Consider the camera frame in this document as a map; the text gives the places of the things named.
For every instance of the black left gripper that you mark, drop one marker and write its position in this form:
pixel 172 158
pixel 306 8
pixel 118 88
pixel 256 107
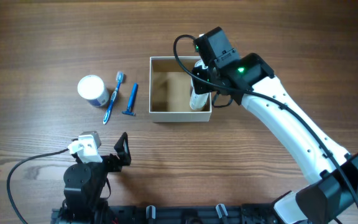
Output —
pixel 114 162

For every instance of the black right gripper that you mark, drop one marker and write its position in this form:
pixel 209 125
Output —
pixel 201 82

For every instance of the white tube with print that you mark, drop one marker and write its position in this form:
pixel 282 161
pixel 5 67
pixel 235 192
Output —
pixel 197 102

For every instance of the white round jar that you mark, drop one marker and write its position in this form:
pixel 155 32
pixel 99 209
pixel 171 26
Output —
pixel 93 90

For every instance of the blue white toothbrush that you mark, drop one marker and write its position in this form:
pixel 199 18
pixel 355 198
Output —
pixel 119 79

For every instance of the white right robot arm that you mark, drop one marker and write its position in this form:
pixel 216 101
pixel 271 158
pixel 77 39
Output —
pixel 330 169

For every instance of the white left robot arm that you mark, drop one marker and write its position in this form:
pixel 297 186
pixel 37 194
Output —
pixel 85 180

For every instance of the white cardboard box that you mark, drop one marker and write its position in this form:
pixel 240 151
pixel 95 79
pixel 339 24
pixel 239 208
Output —
pixel 170 92

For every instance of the blue disposable razor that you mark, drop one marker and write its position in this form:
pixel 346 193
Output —
pixel 130 105

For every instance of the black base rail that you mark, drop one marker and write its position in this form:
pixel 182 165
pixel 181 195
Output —
pixel 220 213

